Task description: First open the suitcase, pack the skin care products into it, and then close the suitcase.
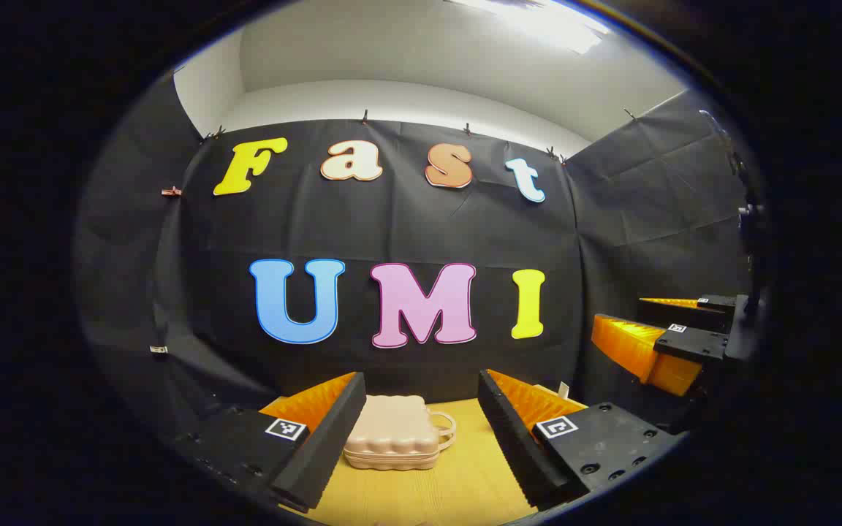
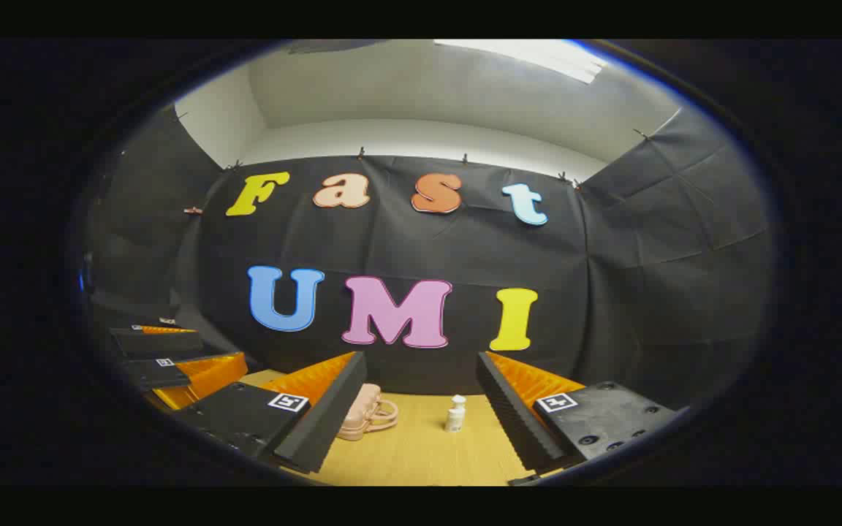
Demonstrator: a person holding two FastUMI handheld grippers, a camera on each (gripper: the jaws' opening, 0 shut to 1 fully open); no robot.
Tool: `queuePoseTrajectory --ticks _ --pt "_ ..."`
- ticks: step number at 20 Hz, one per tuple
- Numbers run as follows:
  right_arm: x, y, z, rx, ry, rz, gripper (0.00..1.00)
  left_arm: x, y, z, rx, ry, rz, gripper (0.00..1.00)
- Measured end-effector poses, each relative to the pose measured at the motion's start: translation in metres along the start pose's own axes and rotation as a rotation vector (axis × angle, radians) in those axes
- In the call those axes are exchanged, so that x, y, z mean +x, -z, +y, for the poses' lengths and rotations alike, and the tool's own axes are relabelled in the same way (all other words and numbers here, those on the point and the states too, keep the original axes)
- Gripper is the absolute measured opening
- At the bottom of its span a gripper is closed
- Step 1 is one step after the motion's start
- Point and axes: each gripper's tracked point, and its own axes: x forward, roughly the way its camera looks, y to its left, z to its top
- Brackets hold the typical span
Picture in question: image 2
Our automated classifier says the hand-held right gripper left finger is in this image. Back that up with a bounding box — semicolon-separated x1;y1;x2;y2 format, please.
172;351;368;475

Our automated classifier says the white pump bottle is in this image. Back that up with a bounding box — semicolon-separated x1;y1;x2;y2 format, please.
444;394;468;433

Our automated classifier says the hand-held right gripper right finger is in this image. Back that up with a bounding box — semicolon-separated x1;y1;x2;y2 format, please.
476;351;678;474

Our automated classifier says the black backdrop cloth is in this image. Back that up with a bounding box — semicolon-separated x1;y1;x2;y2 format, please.
88;102;776;410

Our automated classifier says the long ceiling light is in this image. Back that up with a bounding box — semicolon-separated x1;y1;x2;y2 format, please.
432;39;608;85

